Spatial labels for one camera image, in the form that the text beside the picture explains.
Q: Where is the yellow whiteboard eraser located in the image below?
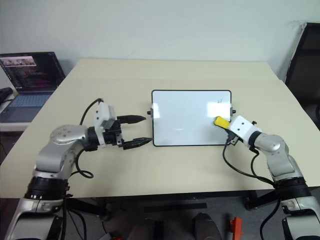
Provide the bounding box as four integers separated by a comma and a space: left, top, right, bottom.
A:
213, 115, 231, 130

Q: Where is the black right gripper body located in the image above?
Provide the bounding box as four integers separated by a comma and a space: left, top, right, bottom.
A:
225, 128, 245, 146

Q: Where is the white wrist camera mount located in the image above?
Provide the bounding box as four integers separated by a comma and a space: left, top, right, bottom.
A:
228, 115, 263, 148
92, 102, 119, 146

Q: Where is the dark rounded shape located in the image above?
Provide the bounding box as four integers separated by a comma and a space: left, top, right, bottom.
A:
192, 212, 223, 240

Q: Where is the black office chair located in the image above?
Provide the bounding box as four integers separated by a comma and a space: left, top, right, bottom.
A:
284, 22, 320, 131

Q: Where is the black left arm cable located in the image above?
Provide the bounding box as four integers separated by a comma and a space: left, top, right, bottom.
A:
65, 98, 104, 180

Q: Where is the black table frame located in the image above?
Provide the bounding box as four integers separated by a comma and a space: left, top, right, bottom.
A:
65, 188, 277, 221

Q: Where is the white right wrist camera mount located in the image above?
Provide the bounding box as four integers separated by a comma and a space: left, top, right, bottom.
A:
228, 115, 263, 148

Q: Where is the black framed whiteboard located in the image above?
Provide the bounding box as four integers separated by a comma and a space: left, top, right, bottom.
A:
146, 89, 237, 148

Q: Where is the open laptop with dark screen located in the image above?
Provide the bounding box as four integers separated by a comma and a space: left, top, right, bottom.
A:
0, 51, 67, 124

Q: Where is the orange plastic object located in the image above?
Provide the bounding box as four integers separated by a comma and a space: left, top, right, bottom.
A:
229, 216, 245, 240

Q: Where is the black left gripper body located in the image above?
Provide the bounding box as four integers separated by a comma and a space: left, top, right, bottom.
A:
102, 119, 125, 149

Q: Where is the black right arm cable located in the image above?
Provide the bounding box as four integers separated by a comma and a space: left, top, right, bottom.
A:
222, 142, 281, 240

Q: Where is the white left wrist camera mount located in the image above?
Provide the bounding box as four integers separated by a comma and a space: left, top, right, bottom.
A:
92, 102, 119, 146

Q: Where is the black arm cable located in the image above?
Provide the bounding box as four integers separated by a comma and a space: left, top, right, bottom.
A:
65, 98, 104, 180
222, 142, 281, 240

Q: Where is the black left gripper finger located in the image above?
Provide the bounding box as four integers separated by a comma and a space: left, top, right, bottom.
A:
117, 114, 147, 125
122, 137, 153, 151

